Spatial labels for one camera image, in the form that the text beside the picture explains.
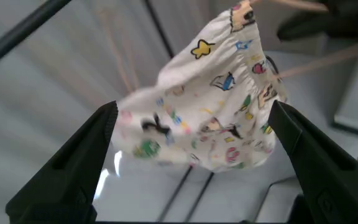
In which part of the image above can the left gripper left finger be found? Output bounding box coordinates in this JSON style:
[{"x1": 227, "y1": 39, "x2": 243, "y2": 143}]
[{"x1": 4, "y1": 100, "x2": 119, "y2": 223}]

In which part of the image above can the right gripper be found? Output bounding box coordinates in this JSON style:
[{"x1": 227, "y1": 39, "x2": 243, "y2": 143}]
[{"x1": 277, "y1": 0, "x2": 358, "y2": 44}]

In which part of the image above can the cream printed garment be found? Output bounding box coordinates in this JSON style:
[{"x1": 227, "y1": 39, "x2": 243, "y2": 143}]
[{"x1": 110, "y1": 0, "x2": 289, "y2": 174}]

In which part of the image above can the black clothes rack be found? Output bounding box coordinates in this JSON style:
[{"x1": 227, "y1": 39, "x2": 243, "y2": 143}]
[{"x1": 0, "y1": 0, "x2": 214, "y2": 223}]

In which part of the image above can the white curtain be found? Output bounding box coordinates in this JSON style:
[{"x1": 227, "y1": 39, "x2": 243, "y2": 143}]
[{"x1": 0, "y1": 0, "x2": 332, "y2": 224}]

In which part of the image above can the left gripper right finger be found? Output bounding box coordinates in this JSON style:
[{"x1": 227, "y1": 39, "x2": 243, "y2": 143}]
[{"x1": 267, "y1": 99, "x2": 358, "y2": 224}]

